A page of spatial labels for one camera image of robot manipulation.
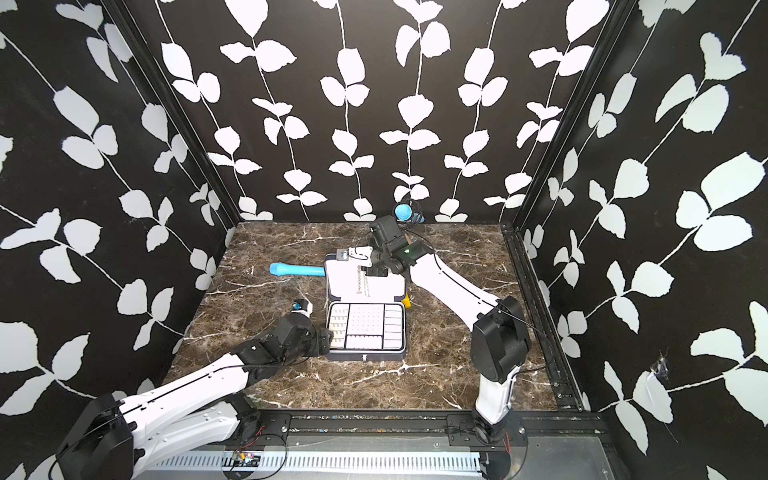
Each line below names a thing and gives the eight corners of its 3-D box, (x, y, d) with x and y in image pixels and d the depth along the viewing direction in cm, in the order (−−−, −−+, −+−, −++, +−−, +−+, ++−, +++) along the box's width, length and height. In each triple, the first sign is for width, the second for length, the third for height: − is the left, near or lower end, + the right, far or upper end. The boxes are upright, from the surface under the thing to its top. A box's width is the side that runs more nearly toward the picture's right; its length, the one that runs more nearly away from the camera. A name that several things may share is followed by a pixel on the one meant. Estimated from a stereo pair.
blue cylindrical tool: (272, 278, 106) (268, 270, 103) (275, 268, 109) (271, 261, 105) (323, 278, 106) (321, 271, 103) (325, 268, 109) (323, 261, 106)
